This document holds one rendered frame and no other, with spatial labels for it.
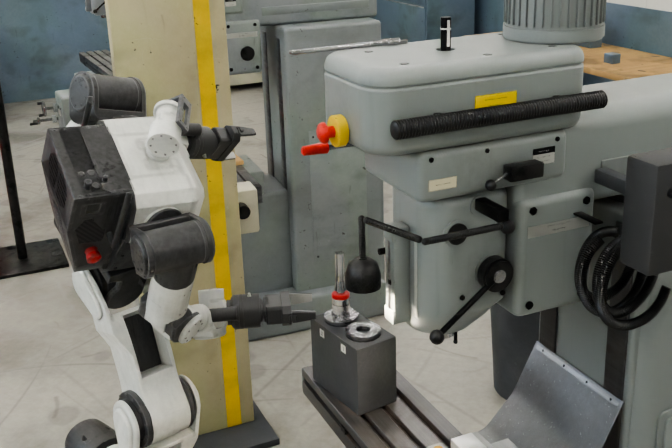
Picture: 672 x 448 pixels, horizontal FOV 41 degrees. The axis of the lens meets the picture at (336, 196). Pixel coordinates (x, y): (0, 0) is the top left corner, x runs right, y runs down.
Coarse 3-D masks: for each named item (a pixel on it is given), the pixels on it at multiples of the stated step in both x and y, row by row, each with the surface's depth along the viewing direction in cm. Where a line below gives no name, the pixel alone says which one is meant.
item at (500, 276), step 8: (496, 256) 178; (488, 264) 176; (496, 264) 176; (504, 264) 177; (480, 272) 177; (488, 272) 176; (496, 272) 176; (504, 272) 177; (512, 272) 178; (480, 280) 177; (488, 280) 176; (496, 280) 176; (504, 280) 178; (488, 288) 177; (496, 288) 178; (504, 288) 179; (480, 296) 176; (472, 304) 176; (464, 312) 176; (456, 320) 176; (448, 328) 175; (432, 336) 174; (440, 336) 174
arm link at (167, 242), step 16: (176, 224) 182; (192, 224) 182; (160, 240) 177; (176, 240) 178; (192, 240) 180; (160, 256) 176; (176, 256) 178; (192, 256) 180; (160, 272) 179; (176, 272) 182; (192, 272) 185; (176, 288) 186
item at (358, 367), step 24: (312, 336) 237; (336, 336) 226; (360, 336) 222; (384, 336) 225; (312, 360) 240; (336, 360) 228; (360, 360) 220; (384, 360) 224; (336, 384) 231; (360, 384) 222; (384, 384) 227; (360, 408) 224
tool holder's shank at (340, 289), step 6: (336, 252) 228; (342, 252) 228; (336, 258) 228; (342, 258) 228; (336, 264) 228; (342, 264) 228; (336, 270) 229; (342, 270) 229; (336, 276) 229; (342, 276) 229; (336, 282) 230; (342, 282) 230; (336, 288) 230; (342, 288) 230
